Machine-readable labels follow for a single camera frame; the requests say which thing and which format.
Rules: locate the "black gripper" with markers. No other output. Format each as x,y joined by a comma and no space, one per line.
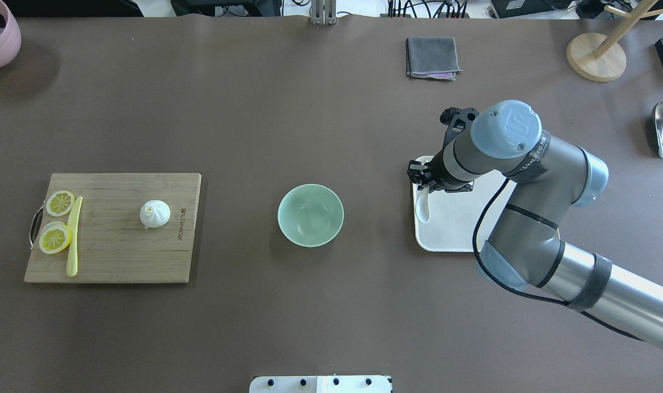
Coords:
437,177

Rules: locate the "white ceramic spoon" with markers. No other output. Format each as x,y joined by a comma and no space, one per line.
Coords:
422,208

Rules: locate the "white steamed bun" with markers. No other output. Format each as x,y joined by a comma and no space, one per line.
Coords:
154,214

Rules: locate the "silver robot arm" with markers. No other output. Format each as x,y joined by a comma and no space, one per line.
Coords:
523,252

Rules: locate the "light green bowl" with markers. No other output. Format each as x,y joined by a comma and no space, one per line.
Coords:
310,215

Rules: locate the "pink ribbed bowl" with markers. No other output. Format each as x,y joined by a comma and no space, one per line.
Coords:
10,37

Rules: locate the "white rectangular tray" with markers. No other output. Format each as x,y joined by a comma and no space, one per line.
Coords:
453,216

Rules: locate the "folded grey cloth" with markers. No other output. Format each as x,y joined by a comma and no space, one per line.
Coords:
432,58

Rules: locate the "wooden mug tree stand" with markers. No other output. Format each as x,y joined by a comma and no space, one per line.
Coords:
599,57

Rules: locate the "wooden cutting board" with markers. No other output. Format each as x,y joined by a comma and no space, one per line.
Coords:
113,244

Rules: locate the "yellow plastic knife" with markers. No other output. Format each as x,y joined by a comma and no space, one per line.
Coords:
72,267

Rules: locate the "single lemon slice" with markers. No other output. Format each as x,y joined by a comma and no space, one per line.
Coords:
60,203

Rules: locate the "front stacked lemon slice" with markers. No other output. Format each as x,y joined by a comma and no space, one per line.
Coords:
55,238

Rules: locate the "aluminium frame post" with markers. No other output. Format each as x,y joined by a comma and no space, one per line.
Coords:
323,12

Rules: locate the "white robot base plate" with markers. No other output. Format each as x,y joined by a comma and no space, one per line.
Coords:
328,383

